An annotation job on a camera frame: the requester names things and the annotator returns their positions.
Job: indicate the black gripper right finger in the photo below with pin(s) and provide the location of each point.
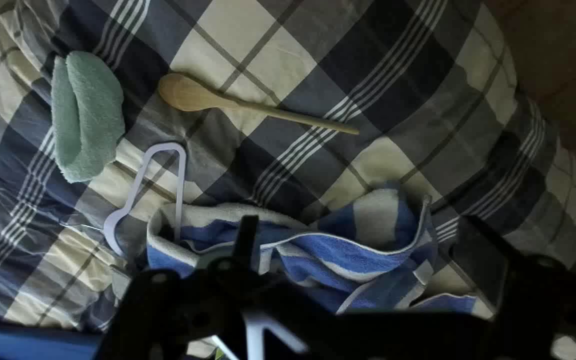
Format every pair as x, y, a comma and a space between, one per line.
480, 261

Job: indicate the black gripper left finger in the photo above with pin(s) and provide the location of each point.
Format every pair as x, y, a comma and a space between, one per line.
247, 241

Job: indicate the wooden spoon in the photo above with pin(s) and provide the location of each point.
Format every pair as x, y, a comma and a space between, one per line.
184, 93

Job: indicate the white plastic clothes hanger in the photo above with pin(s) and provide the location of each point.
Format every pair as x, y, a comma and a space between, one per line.
180, 180

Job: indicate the blue white striped towel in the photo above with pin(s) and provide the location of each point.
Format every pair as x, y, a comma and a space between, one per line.
340, 252

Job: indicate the light green towel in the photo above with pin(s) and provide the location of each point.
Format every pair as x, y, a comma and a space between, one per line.
88, 112

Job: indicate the plaid bedspread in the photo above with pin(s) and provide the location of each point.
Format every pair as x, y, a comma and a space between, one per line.
380, 67

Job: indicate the blue mat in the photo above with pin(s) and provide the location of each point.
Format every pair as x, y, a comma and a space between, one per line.
20, 343

